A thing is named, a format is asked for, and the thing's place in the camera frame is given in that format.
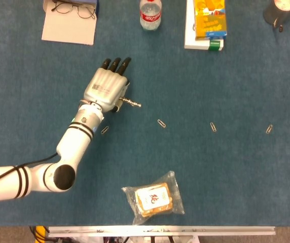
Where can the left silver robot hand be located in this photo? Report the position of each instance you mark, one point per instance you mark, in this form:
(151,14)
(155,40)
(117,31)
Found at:
(104,86)

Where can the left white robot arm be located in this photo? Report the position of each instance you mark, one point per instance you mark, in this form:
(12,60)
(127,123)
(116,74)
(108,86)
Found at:
(71,144)

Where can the paper clip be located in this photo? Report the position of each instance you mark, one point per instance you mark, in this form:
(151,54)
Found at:
(104,130)
(213,127)
(269,129)
(161,123)

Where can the thin rimmed eyeglasses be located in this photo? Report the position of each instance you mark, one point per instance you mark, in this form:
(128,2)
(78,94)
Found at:
(85,12)

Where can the blue felt table cover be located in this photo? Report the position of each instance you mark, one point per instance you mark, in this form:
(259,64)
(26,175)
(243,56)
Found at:
(185,88)

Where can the red label cola bottle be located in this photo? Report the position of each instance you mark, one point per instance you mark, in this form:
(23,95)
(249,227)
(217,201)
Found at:
(150,17)

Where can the white and green box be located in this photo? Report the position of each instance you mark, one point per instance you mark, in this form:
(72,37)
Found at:
(198,45)

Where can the plastic wrapped sandwich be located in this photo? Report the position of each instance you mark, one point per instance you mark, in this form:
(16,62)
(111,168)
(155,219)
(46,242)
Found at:
(155,200)

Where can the yellow and blue carton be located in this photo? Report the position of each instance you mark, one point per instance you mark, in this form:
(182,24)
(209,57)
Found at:
(211,20)

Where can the yellow and black base part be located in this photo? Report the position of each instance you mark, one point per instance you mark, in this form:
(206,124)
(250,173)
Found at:
(40,231)

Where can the dark metal cup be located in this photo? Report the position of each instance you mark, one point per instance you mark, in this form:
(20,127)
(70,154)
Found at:
(274,15)

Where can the aluminium profile rail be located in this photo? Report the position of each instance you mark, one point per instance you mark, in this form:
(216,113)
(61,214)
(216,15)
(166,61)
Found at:
(160,231)

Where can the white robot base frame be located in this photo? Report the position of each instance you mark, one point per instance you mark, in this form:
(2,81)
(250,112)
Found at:
(140,240)

